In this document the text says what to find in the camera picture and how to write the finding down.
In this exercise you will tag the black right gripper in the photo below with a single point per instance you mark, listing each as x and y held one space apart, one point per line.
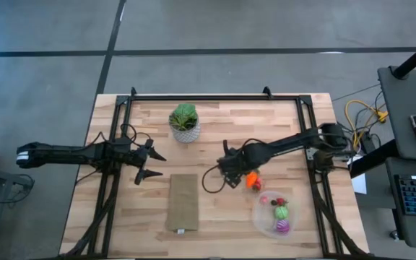
240 160

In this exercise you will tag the grey desk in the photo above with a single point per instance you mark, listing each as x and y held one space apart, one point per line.
403 108

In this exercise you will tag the purple ball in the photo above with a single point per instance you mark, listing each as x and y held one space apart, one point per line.
282 226

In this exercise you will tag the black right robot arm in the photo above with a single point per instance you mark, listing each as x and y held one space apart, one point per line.
287 141

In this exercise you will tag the red strawberry toy green leaves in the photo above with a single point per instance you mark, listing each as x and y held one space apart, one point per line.
281 201

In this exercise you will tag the clear plastic tupperware container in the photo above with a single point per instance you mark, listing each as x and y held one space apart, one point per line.
265 224

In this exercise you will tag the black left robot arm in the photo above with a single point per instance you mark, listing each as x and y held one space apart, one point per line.
67 154

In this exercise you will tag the white triangle-patterned plant pot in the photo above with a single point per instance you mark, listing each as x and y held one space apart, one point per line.
186 136

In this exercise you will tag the black aluminium table frame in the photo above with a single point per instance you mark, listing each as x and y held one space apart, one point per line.
211 97

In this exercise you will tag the orange toy fruit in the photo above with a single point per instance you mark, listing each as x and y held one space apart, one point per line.
251 179

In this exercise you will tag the black power adaptor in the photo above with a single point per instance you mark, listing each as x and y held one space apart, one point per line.
367 142

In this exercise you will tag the black desk support bar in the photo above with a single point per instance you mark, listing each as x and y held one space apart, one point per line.
374 159

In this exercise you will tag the white paper sheet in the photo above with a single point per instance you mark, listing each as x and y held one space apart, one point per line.
359 184

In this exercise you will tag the small pink red toy fruit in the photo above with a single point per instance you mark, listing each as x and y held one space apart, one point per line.
264 199

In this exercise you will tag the folded olive cloth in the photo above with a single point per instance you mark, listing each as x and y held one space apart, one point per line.
182 202

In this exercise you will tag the red toy strawberry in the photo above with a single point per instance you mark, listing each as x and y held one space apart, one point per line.
257 186

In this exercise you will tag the black pole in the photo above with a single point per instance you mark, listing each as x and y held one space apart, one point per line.
414 59

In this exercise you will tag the green artificial plant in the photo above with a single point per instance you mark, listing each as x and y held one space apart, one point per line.
183 116

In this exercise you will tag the grey cart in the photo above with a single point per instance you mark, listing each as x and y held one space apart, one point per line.
410 231

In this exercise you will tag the green toy melon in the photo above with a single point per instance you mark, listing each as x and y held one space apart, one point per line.
281 212

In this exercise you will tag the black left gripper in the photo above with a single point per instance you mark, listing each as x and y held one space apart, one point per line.
132 155

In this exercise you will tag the black toy blackberry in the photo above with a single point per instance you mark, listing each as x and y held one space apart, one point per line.
273 202

